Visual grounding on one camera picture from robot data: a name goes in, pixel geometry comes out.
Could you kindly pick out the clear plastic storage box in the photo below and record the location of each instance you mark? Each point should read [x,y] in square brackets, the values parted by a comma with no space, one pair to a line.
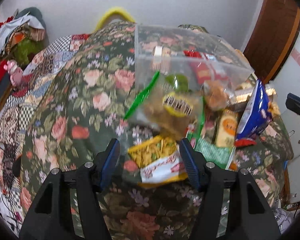
[159,48]

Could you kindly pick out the green pea snack packet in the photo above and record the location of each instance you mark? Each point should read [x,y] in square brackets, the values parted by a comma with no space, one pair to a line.
[221,156]

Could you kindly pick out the brown wooden door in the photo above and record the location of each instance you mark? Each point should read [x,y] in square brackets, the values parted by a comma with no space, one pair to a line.
[273,37]

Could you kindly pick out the red noodle snack bag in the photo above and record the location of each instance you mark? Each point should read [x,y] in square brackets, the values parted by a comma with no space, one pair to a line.
[205,68]

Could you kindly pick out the pile of clothes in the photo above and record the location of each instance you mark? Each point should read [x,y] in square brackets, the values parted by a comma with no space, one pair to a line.
[23,35]

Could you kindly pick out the yellow foam hoop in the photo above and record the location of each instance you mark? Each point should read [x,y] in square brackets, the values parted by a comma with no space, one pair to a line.
[114,13]

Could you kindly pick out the pink plush toy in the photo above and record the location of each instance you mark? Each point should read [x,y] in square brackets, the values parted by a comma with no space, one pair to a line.
[15,72]

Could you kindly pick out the bread bag green trim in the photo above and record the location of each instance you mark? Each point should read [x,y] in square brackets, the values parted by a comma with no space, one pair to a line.
[161,108]

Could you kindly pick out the green jelly cup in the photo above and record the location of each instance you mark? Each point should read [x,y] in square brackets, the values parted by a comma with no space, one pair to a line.
[178,82]

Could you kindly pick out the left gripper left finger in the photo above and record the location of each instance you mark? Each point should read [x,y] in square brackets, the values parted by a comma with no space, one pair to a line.
[66,205]

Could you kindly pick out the biscuit clear packet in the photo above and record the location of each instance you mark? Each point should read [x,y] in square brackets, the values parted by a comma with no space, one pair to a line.
[226,129]

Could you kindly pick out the blue cookie snack bag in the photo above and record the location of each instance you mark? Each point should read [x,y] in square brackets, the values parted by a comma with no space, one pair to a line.
[255,118]

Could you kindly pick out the yellow mixed nuts packet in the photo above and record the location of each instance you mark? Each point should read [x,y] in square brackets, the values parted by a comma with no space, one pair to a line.
[156,162]

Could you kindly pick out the checkered patchwork quilt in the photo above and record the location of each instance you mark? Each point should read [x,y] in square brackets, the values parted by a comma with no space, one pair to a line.
[17,167]

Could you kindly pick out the floral green bed quilt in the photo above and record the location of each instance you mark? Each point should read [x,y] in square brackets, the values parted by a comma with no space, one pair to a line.
[84,108]

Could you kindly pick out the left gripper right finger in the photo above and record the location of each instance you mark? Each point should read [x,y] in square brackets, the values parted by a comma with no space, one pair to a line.
[233,206]

